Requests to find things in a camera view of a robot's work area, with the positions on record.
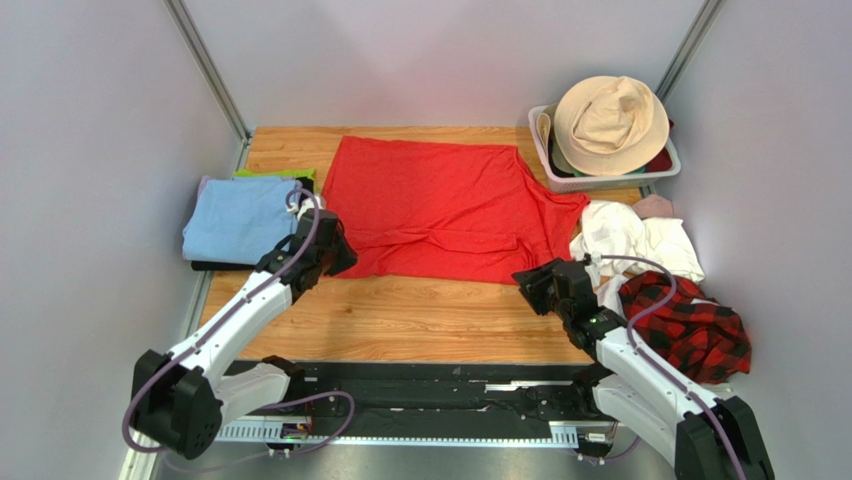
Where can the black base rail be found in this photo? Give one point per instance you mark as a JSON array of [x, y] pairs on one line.
[[459, 401]]

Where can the dark red garment in basket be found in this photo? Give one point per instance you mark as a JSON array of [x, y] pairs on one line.
[[662, 162]]

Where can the beige bucket hat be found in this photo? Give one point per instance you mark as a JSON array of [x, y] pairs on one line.
[[608, 124]]

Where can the red t-shirt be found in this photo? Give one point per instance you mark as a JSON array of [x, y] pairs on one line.
[[446, 211]]

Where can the folded lime green shorts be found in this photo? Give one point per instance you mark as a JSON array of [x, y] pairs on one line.
[[289, 173]]

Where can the aluminium frame rail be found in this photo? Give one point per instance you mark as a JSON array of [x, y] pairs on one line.
[[294, 434]]

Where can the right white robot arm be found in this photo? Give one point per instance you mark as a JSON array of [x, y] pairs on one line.
[[701, 435]]

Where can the teal garment in basket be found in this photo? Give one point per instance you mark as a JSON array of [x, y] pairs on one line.
[[578, 173]]

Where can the folded black garment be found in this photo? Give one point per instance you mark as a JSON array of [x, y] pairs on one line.
[[220, 265]]

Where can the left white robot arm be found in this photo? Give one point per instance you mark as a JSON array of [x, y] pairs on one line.
[[213, 359]]

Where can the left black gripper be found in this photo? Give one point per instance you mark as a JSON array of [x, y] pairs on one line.
[[348, 256]]

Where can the red black plaid shirt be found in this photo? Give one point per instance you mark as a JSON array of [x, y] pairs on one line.
[[703, 339]]

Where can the white crumpled shirt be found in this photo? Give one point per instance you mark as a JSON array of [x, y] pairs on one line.
[[622, 243]]

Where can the white perforated plastic basket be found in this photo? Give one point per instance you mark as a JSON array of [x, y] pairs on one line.
[[559, 184]]

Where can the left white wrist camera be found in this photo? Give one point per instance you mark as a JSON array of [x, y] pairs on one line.
[[299, 205]]

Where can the folded light blue shirt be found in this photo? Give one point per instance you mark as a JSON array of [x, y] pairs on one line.
[[233, 220]]

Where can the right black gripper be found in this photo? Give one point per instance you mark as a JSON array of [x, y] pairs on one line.
[[539, 287]]

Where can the pink garment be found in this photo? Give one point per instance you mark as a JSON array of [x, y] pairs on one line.
[[654, 206]]

